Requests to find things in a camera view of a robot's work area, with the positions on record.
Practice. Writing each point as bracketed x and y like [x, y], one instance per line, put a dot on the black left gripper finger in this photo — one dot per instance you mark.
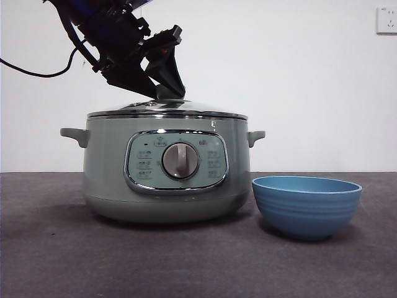
[170, 74]
[130, 77]

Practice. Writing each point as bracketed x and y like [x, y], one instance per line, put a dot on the glass lid with green knob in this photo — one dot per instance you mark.
[198, 108]

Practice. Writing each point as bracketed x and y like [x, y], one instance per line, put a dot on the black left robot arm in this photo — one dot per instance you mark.
[108, 31]

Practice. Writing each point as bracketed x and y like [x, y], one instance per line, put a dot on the pale green electric steamer pot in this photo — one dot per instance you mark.
[105, 174]

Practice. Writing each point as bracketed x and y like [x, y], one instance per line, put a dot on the blue ribbed bowl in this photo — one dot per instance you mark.
[307, 214]

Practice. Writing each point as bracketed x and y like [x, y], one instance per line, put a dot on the white wall socket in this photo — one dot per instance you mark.
[387, 20]

